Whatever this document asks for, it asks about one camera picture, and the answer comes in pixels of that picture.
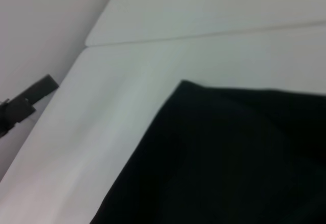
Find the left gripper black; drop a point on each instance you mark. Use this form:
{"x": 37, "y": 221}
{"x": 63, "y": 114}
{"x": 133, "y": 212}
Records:
{"x": 12, "y": 114}

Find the black shirt with FREE print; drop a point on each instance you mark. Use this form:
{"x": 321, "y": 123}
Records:
{"x": 229, "y": 157}

